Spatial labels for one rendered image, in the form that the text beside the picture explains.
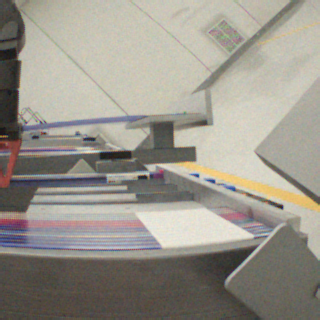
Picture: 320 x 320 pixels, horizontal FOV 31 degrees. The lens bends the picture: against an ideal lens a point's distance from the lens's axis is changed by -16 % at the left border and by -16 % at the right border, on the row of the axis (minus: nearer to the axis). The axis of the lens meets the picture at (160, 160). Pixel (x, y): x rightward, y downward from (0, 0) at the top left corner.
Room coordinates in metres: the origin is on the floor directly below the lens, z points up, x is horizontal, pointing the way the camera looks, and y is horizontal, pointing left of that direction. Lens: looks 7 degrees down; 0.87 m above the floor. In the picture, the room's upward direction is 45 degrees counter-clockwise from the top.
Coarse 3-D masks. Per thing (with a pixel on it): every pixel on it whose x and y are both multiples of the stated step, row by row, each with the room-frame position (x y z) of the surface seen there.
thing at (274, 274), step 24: (144, 168) 1.10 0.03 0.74; (264, 240) 0.32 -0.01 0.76; (288, 240) 0.31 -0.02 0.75; (264, 264) 0.31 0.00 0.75; (288, 264) 0.31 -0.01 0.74; (312, 264) 0.31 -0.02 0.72; (240, 288) 0.31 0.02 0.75; (264, 288) 0.31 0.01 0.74; (288, 288) 0.31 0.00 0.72; (312, 288) 0.31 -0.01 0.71; (264, 312) 0.31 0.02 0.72; (288, 312) 0.31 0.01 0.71; (312, 312) 0.31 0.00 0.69
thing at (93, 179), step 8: (64, 176) 0.96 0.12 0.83; (80, 176) 0.95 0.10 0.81; (88, 176) 0.95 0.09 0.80; (96, 176) 0.95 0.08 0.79; (104, 176) 0.95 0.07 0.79; (152, 176) 0.95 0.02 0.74; (160, 176) 0.95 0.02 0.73; (16, 184) 0.94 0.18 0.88; (24, 184) 0.94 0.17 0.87; (32, 184) 0.94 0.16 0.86; (40, 184) 0.94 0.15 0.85; (48, 184) 0.94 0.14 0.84; (56, 184) 0.94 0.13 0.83; (64, 184) 0.94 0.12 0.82; (80, 184) 0.95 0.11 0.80
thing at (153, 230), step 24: (0, 216) 0.52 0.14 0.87; (24, 216) 0.53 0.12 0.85; (48, 216) 0.53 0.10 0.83; (72, 216) 0.53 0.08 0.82; (96, 216) 0.54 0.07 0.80; (120, 216) 0.53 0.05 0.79; (144, 216) 0.53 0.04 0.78; (168, 216) 0.52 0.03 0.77; (192, 216) 0.51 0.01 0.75; (216, 216) 0.50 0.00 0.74; (240, 216) 0.49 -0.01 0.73; (0, 240) 0.39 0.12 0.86; (24, 240) 0.40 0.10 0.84; (48, 240) 0.41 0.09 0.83; (72, 240) 0.41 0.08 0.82; (96, 240) 0.41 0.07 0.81; (120, 240) 0.41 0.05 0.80; (144, 240) 0.41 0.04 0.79; (168, 240) 0.41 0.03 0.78; (192, 240) 0.40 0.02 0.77; (216, 240) 0.39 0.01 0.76; (240, 240) 0.39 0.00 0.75
